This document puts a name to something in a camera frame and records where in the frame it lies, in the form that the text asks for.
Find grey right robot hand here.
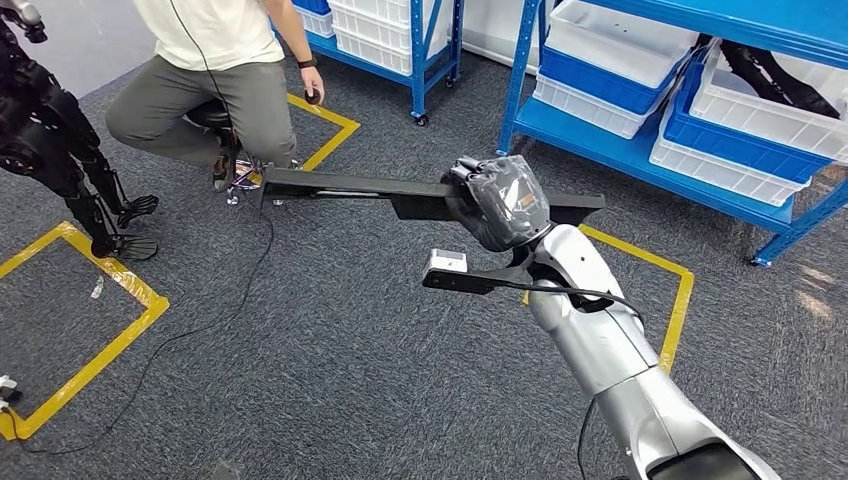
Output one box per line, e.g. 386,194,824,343
441,154,553,254

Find person's hand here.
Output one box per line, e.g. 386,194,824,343
299,66,327,106

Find long black plastic part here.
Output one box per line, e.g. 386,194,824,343
718,39,843,121
259,164,607,228

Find blue metal shelf rack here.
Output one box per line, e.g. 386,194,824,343
496,0,848,268
268,0,465,127

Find person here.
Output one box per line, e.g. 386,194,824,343
104,0,327,195

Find black stool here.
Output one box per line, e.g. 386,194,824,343
185,99,306,208

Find yellow floor tape square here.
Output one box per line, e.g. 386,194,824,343
0,220,171,443

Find black humanoid robot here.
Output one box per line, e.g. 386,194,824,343
0,0,160,262

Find white plug adapter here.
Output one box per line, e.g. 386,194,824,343
0,375,22,413

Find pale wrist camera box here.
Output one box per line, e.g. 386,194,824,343
421,248,531,297

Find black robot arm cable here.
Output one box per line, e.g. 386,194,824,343
463,278,647,480

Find thin black floor cable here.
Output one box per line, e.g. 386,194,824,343
0,198,277,457

